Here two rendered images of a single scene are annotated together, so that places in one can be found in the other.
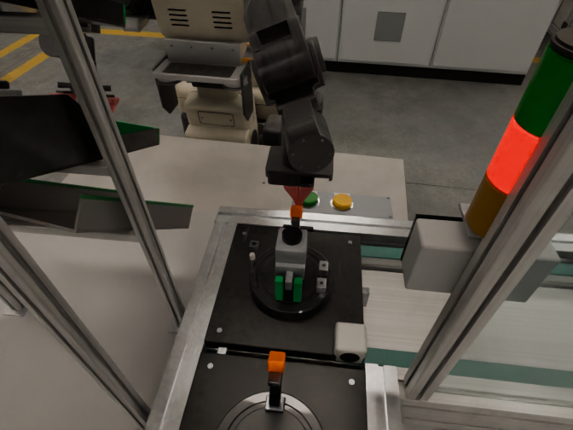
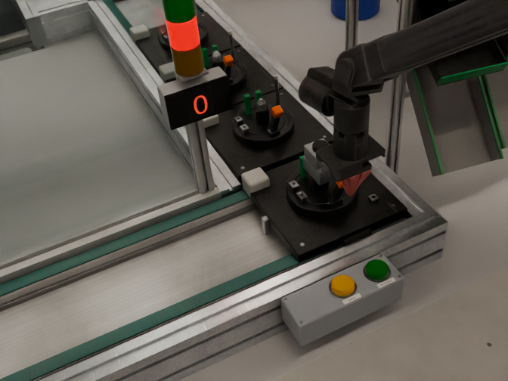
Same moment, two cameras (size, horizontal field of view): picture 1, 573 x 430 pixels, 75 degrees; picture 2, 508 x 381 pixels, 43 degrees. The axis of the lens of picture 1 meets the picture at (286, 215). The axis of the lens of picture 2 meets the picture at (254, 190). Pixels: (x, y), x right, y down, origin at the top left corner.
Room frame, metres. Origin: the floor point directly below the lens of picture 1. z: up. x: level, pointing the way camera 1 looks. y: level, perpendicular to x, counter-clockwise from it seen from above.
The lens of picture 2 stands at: (1.12, -0.57, 1.84)
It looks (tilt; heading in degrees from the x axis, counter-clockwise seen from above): 42 degrees down; 151
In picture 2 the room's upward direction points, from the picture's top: 6 degrees counter-clockwise
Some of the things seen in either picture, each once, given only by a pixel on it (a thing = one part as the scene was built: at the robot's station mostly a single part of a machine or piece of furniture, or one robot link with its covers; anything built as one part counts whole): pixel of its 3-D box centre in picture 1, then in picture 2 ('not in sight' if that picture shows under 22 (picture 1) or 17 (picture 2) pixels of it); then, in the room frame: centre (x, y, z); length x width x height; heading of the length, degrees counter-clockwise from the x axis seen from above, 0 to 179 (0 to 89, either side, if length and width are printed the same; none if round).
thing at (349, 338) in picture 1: (349, 342); (255, 183); (0.26, -0.09, 0.97); 0.05 x 0.05 x 0.04; 84
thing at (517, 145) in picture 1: (535, 153); (183, 30); (0.23, -0.18, 1.33); 0.05 x 0.05 x 0.05
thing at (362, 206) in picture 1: (340, 213); (342, 298); (0.57, -0.12, 0.93); 0.21 x 0.07 x 0.06; 84
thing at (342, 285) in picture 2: (342, 202); (342, 286); (0.57, -0.12, 0.96); 0.04 x 0.04 x 0.02
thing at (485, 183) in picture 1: (506, 203); (187, 57); (0.23, -0.18, 1.28); 0.05 x 0.05 x 0.05
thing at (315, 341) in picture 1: (291, 285); (321, 197); (0.36, -0.01, 0.96); 0.24 x 0.24 x 0.02; 84
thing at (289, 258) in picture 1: (291, 253); (317, 156); (0.35, -0.01, 1.06); 0.08 x 0.04 x 0.07; 174
